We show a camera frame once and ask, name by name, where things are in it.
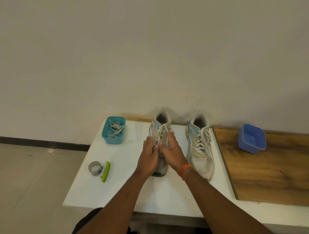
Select worn white sneaker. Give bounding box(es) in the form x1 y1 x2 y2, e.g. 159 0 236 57
148 108 175 178
185 112 215 182

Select person's right hand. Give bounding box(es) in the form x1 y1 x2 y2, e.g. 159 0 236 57
159 131 189 175

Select person's right forearm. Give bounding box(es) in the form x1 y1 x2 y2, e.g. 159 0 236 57
183 168 275 234

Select person's left hand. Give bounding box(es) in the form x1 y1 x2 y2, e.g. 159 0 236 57
135 136 161 180

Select black trousers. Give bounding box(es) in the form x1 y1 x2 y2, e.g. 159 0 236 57
72 207 132 234

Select person's left forearm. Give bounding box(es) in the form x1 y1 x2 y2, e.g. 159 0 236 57
77 172 150 234

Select blue plastic container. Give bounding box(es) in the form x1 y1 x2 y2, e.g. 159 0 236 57
238 123 267 155

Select green utility cutter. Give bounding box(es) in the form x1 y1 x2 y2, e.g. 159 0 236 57
99 161 111 183

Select teal plastic container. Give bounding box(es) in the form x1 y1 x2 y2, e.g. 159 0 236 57
101 116 126 145

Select orange thread wristband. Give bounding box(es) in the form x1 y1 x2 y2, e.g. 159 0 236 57
179 164 194 180

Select grey tape roll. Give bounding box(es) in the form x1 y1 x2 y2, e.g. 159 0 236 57
88 161 103 175

